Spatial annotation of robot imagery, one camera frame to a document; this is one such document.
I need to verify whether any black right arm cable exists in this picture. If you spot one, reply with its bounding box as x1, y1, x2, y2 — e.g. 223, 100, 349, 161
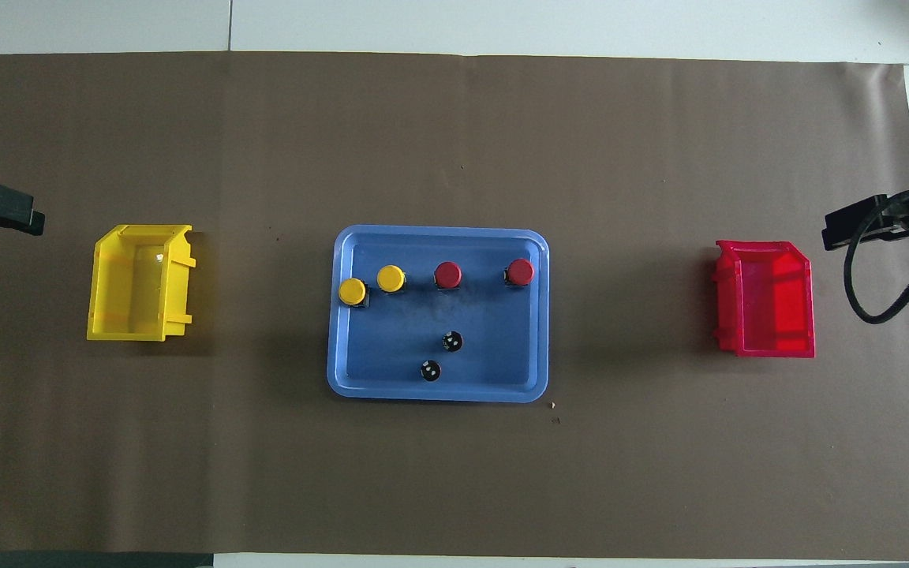
843, 196, 909, 325

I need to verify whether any blue plastic tray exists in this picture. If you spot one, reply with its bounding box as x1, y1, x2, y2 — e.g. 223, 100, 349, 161
327, 225, 550, 404

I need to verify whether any yellow plastic storage bin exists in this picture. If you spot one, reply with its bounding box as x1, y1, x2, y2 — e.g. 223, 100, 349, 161
87, 224, 197, 342

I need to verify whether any red plastic storage bin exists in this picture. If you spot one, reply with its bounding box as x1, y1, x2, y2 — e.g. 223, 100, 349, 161
712, 240, 816, 359

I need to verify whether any brown paper table mat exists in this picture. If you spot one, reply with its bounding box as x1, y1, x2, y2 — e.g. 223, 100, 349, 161
0, 51, 909, 562

